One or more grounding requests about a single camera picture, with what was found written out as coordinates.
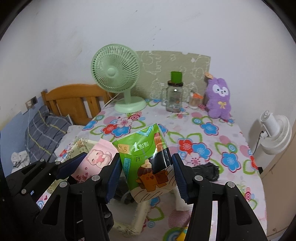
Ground pink wet wipes pack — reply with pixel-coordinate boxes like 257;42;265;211
71;138;117;183

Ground black plastic bag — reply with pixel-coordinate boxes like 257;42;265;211
192;163;219;182

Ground green tissue pack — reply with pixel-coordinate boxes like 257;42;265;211
113;123;176;203

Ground yellow fabric storage box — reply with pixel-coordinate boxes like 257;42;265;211
46;137;153;236

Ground clear pack white pads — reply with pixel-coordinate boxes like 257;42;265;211
173;187;193;211

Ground floral tablecloth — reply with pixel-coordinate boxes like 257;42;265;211
36;98;266;241

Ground blue plaid pillow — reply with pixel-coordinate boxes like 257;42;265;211
25;105;71;163

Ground crumpled white cloth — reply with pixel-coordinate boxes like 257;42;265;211
11;151;30;173

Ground yellow black packet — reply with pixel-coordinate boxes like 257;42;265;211
176;227;188;241

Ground toothpick jar orange lid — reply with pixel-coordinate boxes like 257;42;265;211
189;92;203;109

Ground glass mason jar mug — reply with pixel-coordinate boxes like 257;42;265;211
161;81;183;113

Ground purple plush bunny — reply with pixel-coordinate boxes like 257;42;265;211
205;77;231;121

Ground green cup on jar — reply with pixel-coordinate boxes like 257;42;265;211
171;71;183;84

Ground beige door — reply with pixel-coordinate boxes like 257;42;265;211
262;125;295;240

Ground white standing fan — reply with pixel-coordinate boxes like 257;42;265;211
258;110;292;156

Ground green desk fan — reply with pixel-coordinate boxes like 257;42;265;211
91;44;147;113

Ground wall power socket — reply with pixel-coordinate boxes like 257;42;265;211
25;96;38;110

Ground green patterned wall mat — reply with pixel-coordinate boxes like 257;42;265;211
131;51;211;102

